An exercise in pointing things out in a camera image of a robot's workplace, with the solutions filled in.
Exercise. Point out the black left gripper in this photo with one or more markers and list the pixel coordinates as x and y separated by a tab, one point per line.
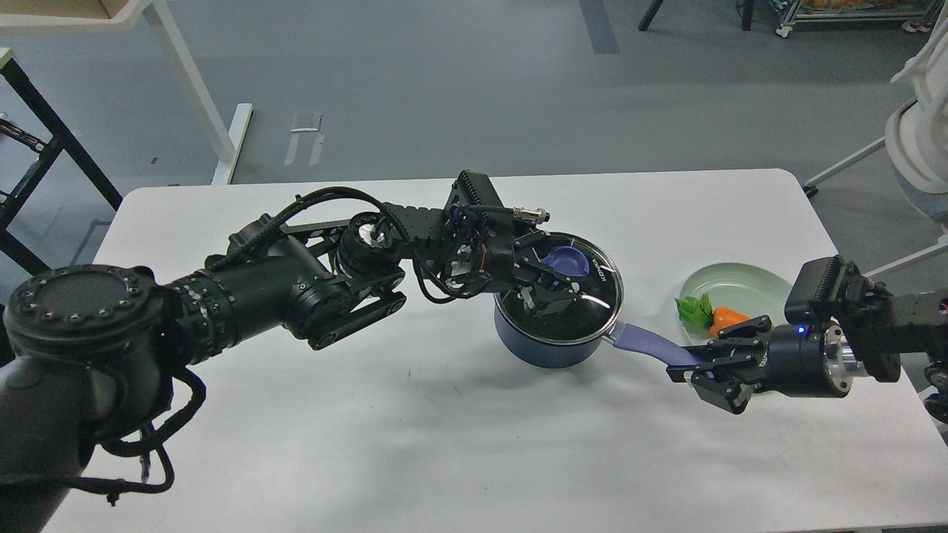
508	258

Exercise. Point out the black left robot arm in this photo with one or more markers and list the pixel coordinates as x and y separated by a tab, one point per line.
98	371

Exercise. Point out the black metal rack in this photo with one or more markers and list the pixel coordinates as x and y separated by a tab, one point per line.
62	141

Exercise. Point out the orange toy carrot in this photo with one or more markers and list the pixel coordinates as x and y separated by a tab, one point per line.
698	313

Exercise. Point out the wheeled metal cart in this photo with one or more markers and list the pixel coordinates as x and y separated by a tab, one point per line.
913	16

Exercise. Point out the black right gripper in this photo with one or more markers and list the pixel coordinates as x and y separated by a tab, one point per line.
801	361

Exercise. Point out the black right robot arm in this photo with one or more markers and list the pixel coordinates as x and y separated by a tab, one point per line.
839	325

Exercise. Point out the light green plate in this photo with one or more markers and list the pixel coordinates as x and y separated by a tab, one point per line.
744	288

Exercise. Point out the dark blue saucepan purple handle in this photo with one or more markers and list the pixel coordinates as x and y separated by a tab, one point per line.
568	337

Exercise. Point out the white table frame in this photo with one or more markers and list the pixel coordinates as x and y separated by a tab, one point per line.
73	17

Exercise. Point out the glass pot lid purple knob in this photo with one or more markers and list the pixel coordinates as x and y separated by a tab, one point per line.
604	282

